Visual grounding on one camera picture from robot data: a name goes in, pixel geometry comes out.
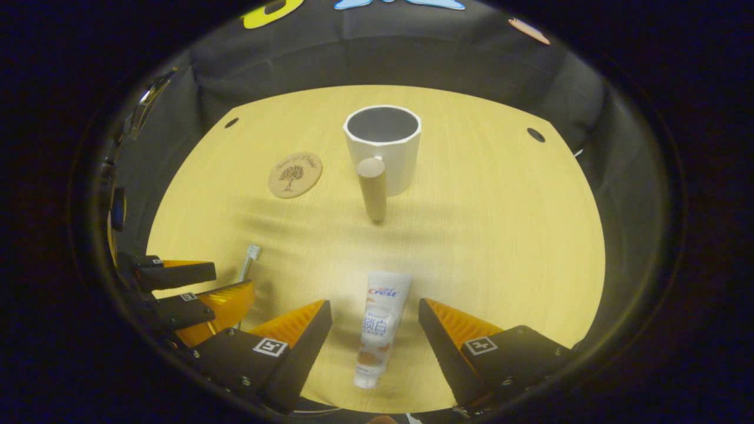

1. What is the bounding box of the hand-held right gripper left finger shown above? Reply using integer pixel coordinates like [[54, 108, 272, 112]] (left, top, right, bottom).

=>
[[188, 299, 333, 414]]

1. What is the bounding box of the white cup with wooden handle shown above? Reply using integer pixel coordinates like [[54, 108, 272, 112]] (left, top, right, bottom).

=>
[[343, 105, 422, 224]]

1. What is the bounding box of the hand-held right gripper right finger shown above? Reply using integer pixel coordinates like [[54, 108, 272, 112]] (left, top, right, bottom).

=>
[[418, 297, 575, 408]]

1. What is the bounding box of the white toothbrush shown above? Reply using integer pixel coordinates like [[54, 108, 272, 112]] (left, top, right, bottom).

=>
[[237, 244, 263, 284]]

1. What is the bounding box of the white toothpaste tube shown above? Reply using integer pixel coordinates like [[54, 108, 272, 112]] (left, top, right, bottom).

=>
[[353, 271, 413, 389]]

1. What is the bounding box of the round cork coaster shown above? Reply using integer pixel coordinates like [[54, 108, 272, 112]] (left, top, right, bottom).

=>
[[268, 152, 323, 199]]

